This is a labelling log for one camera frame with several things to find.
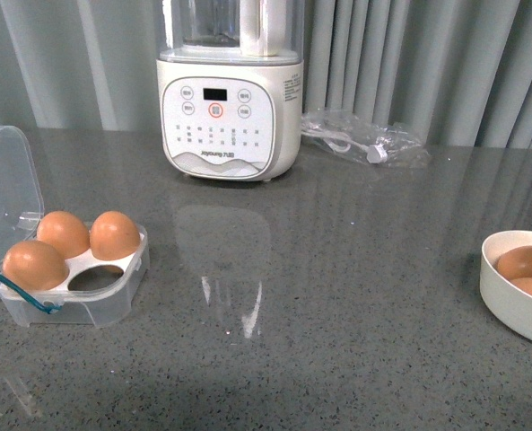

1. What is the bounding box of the white Joyoung blender appliance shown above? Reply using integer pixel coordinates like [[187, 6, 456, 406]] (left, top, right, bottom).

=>
[[156, 1, 304, 181]]

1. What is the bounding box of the grey curtain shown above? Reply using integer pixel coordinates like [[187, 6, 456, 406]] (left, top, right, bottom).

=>
[[0, 1, 532, 149]]

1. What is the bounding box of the brown egg back left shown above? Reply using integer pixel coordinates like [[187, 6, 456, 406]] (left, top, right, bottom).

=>
[[36, 211, 91, 259]]

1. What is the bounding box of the clear plastic egg box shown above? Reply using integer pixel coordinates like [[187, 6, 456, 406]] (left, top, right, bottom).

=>
[[0, 126, 150, 328]]

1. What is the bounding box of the brown egg front left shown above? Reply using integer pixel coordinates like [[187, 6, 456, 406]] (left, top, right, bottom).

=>
[[2, 240, 69, 292]]

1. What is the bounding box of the brown egg back right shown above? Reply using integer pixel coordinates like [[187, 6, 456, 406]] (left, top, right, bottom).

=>
[[90, 211, 141, 260]]

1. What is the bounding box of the white round bowl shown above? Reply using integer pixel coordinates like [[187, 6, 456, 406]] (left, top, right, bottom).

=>
[[479, 230, 532, 341]]

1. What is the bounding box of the white power cord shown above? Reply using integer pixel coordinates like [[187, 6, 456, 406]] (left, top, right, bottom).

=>
[[301, 129, 388, 165]]

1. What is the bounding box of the brown egg in bowl left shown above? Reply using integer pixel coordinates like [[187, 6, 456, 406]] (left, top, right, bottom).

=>
[[496, 245, 532, 280]]

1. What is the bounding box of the clear plastic bag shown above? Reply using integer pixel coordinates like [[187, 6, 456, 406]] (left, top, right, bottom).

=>
[[301, 109, 430, 168]]

